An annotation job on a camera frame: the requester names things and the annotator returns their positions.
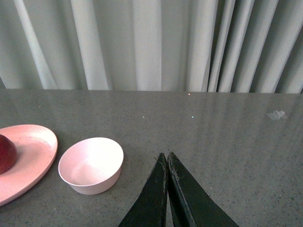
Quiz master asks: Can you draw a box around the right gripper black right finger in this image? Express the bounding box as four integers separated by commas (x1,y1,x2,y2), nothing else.
168,152,238,227

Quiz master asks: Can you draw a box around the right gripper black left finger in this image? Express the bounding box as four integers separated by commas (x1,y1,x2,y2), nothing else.
119,153,169,227

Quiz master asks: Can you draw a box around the red apple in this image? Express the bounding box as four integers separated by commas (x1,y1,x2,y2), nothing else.
0,135,17,174

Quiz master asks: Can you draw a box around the pale pink bowl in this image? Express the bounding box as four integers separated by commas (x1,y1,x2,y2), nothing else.
58,137,124,195

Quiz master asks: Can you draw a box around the white pleated curtain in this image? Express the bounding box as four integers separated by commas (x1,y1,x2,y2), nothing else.
0,0,303,94

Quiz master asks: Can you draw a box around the pink plate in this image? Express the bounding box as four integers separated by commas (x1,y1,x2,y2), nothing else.
0,124,58,206

